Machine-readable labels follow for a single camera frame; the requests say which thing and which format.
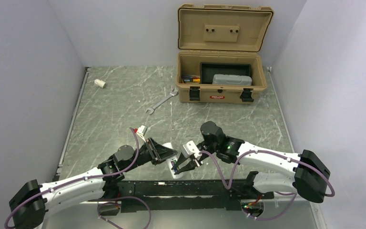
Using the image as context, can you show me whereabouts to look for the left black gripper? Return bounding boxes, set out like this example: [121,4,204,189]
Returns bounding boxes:
[123,136,178,172]

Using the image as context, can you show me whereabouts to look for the white remote control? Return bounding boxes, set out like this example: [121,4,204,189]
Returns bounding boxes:
[166,155,183,179]

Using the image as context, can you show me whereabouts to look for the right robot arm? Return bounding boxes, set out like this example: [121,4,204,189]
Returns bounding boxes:
[172,121,336,203]

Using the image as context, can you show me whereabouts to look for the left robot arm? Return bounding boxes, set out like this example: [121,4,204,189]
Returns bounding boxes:
[8,138,178,229]

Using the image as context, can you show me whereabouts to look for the silver open-end wrench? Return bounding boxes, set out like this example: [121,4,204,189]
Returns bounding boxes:
[145,89,179,115]

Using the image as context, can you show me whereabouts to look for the colourful tools in toolbox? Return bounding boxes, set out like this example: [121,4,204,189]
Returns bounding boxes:
[182,75,201,83]

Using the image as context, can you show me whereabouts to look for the grey plastic case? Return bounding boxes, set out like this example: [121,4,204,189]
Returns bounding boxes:
[212,74,253,85]

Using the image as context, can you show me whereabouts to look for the white plastic tube piece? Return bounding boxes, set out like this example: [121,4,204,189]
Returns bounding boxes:
[94,79,106,88]

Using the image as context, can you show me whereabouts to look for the black tray in toolbox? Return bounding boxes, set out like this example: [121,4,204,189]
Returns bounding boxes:
[200,62,252,84]

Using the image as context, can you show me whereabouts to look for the tan plastic toolbox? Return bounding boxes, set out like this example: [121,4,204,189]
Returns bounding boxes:
[175,4,274,104]

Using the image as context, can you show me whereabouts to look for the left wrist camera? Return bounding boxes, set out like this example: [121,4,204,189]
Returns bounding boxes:
[134,125,148,141]

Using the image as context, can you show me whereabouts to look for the aluminium frame rail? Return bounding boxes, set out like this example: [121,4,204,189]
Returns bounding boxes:
[39,180,318,206]

